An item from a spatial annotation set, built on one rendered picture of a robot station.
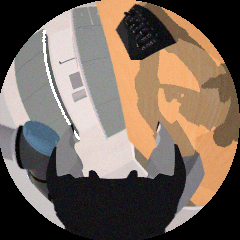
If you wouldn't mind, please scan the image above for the black lighting desk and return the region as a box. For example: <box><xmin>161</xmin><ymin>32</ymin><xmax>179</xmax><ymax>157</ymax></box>
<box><xmin>115</xmin><ymin>3</ymin><xmax>176</xmax><ymax>60</ymax></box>

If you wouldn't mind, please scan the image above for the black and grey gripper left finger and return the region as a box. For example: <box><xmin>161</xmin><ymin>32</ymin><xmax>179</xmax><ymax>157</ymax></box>
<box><xmin>46</xmin><ymin>124</ymin><xmax>84</xmax><ymax>213</ymax></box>

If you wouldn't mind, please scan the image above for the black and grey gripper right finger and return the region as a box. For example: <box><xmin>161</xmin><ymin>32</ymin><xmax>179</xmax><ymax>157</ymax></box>
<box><xmin>146</xmin><ymin>121</ymin><xmax>186</xmax><ymax>214</ymax></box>

